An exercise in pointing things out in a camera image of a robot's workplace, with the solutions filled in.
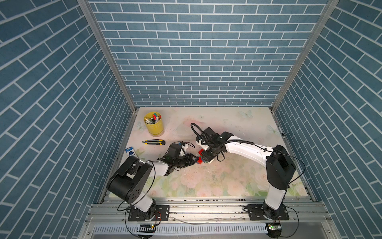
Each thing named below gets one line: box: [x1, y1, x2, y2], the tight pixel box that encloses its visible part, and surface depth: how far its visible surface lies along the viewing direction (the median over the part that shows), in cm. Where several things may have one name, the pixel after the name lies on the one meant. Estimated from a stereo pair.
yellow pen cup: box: [143, 111, 165, 137], surface depth 101 cm
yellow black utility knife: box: [141, 139, 166, 146], surface depth 101 cm
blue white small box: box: [124, 146, 139, 159], surface depth 97 cm
